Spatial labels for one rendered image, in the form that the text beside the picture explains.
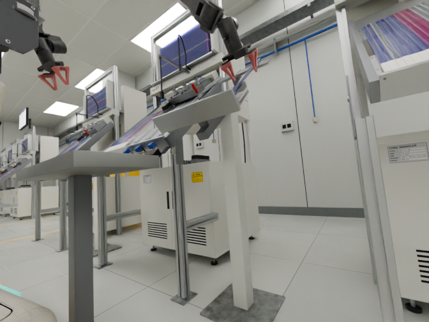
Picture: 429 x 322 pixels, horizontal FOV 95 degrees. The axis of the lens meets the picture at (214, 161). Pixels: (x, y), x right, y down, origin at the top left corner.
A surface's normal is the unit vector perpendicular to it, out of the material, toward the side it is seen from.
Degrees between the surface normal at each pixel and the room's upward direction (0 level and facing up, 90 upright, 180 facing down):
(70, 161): 90
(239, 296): 90
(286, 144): 90
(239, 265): 90
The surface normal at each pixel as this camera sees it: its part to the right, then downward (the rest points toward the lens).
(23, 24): 0.89, -0.11
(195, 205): -0.58, -0.04
